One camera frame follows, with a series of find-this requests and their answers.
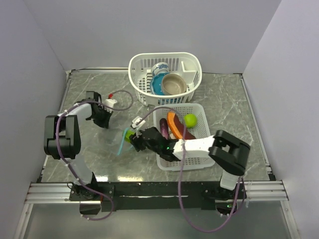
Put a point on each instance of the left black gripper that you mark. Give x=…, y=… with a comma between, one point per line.
x=104, y=123

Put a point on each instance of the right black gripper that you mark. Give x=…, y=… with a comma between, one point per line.
x=136, y=140

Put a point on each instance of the purple fake eggplant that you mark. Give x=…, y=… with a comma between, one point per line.
x=164, y=128

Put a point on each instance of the clear zip top bag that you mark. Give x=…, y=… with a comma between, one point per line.
x=115, y=142

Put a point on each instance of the green fake apple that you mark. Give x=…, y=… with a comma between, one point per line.
x=190, y=120

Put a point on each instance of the green fake lettuce leaf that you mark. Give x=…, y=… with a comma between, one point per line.
x=127, y=133

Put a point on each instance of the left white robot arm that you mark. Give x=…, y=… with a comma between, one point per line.
x=62, y=138

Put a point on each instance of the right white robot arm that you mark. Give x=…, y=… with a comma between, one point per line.
x=229, y=152

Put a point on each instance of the blue plate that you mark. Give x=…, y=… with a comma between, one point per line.
x=156, y=85

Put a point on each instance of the beige ceramic bowl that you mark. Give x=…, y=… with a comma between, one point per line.
x=173, y=84

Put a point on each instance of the white plastic dish basket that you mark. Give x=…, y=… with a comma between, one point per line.
x=183, y=64

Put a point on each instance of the blue floral white cup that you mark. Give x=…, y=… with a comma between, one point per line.
x=160, y=68

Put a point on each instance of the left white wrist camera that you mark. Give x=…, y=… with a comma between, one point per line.
x=110, y=101

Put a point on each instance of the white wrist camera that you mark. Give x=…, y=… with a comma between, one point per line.
x=110, y=101
x=138, y=123

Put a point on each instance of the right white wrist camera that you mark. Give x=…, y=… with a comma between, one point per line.
x=138, y=123

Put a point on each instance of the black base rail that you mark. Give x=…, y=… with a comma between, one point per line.
x=207, y=195

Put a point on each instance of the aluminium frame rail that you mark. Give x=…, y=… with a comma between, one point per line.
x=48, y=213

